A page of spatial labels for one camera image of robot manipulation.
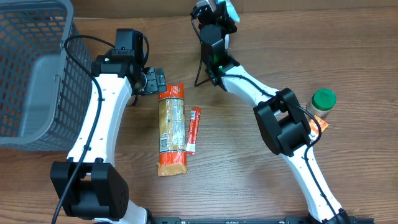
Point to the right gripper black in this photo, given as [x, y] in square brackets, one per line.
[218, 16]

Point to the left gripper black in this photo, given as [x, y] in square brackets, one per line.
[154, 82]

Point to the red stick sachet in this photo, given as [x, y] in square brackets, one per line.
[193, 131]

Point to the orange spaghetti pasta packet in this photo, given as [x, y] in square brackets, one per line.
[172, 146]

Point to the green lid jar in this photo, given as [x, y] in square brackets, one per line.
[321, 102]

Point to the small orange carton box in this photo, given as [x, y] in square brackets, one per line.
[314, 128]

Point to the teal tissue packet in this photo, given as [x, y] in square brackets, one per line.
[230, 9]

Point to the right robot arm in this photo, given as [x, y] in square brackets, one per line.
[282, 122]

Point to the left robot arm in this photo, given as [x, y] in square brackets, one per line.
[87, 183]

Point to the white barcode scanner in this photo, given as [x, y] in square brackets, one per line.
[228, 42]

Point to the grey plastic shopping basket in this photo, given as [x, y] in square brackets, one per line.
[44, 94]

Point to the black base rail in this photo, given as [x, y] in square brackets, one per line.
[177, 220]

